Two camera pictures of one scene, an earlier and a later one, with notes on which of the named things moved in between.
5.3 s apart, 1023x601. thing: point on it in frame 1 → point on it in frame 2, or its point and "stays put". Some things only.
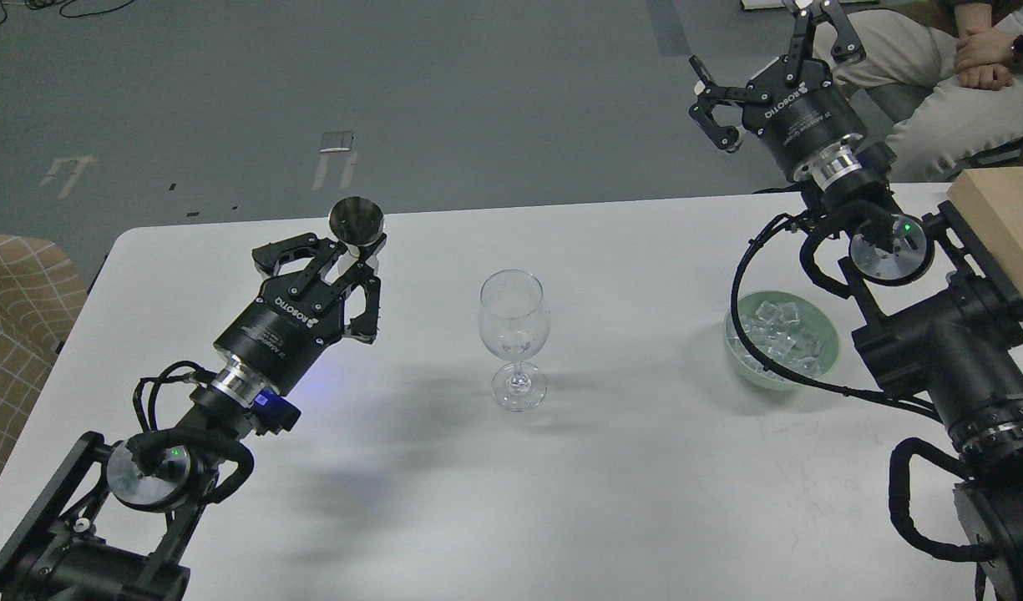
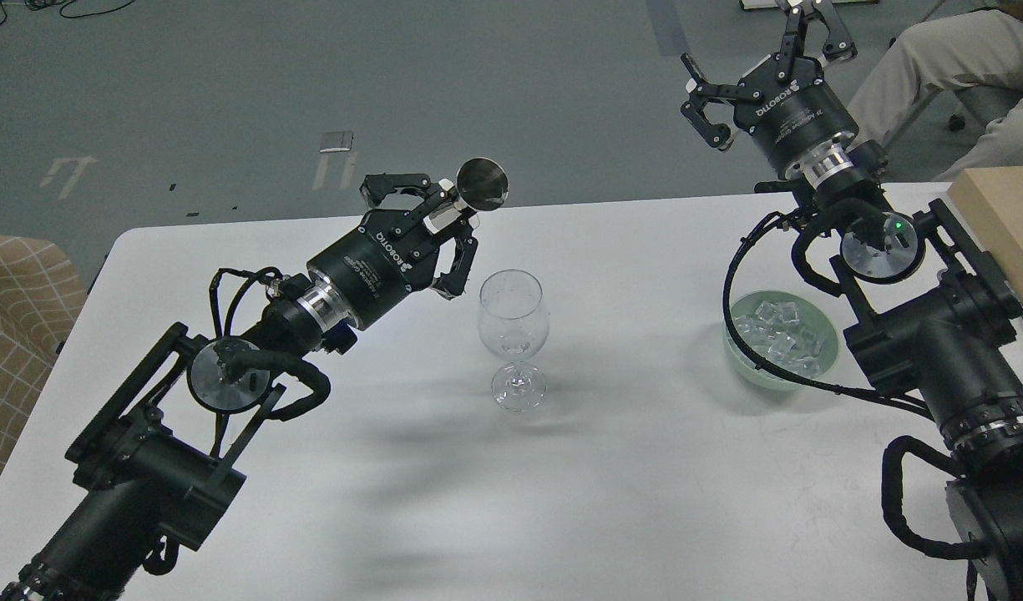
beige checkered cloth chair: x=27 y=294 stays put
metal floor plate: x=336 y=142 stays put
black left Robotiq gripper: x=276 y=339 → x=389 y=255
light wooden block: x=1008 y=204 stays put
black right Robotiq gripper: x=792 y=102 stays put
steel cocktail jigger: x=356 y=221 → x=482 y=184
